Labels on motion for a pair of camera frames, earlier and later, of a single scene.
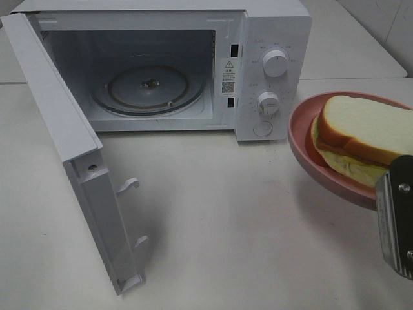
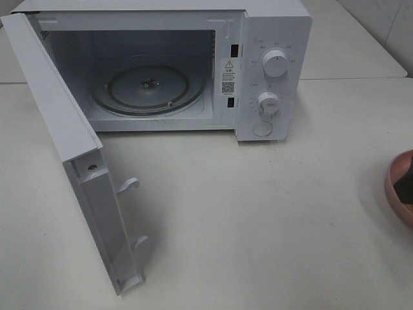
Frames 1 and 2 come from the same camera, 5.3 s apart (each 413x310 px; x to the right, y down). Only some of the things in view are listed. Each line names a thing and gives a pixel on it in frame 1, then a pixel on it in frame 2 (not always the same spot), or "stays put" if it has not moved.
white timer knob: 268,105 stays put
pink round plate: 300,124 to 397,170
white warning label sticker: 228,77 stays put
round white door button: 262,128 stays put
